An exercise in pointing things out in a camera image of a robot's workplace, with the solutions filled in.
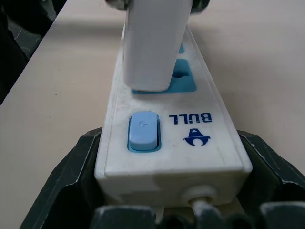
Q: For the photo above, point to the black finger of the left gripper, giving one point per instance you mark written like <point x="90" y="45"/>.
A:
<point x="114" y="3"/>
<point x="199" y="5"/>

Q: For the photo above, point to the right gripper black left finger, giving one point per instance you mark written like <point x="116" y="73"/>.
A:
<point x="71" y="176"/>

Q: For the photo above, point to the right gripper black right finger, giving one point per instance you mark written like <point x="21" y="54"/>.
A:
<point x="269" y="176"/>

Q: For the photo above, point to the white charger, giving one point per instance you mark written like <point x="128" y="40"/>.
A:
<point x="152" y="45"/>

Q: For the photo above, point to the white power strip blue sockets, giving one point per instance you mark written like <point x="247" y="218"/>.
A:
<point x="171" y="152"/>

